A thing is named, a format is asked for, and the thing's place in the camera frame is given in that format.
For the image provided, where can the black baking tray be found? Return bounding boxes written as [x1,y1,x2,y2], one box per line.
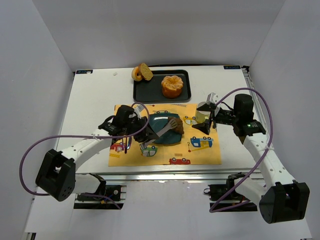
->
[133,69,192,104]

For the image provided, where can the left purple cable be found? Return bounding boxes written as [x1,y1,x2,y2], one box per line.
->
[18,101,151,210]

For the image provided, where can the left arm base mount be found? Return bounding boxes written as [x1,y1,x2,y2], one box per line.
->
[73,184,127,210]

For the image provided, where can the teal square plate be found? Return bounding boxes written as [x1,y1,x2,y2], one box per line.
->
[149,113,182,145]

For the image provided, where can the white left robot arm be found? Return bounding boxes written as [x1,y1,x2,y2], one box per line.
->
[35,105,158,202]

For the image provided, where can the light green mug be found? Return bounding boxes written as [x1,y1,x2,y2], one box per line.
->
[195,110,211,124]

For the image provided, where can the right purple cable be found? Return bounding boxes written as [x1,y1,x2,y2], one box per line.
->
[208,87,274,213]

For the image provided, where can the yellow car print placemat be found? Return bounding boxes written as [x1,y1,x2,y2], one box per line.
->
[108,103,222,167]

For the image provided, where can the brown chocolate bread piece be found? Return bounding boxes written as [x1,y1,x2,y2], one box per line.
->
[168,117,185,135]

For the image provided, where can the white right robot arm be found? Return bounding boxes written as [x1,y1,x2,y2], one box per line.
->
[194,93,310,224]

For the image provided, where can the orange bundt cake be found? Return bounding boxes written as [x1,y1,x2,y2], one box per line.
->
[161,75,184,99]

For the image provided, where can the purple iridescent knife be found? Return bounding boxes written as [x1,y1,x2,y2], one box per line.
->
[126,137,132,150]

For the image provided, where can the sliced baguette piece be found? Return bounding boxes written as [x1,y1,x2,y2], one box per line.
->
[139,63,154,81]

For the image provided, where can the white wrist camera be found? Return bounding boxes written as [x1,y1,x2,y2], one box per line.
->
[134,104,145,118]
[206,92,219,105]

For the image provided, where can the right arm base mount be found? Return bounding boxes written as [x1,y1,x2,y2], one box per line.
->
[203,172,258,212]

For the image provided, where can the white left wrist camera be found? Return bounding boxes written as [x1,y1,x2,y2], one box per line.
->
[134,104,145,118]

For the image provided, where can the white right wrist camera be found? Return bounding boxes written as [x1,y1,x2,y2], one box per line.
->
[206,92,219,105]

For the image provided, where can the glazed donut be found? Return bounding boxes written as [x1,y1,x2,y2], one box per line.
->
[131,66,143,82]

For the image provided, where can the purple iridescent spoon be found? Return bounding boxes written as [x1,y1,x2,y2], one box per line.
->
[124,137,128,154]

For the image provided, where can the purple cable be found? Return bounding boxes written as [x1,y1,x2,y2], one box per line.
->
[18,101,151,210]
[208,87,274,213]

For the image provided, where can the silver metal tongs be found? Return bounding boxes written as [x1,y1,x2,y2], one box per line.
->
[139,116,178,150]

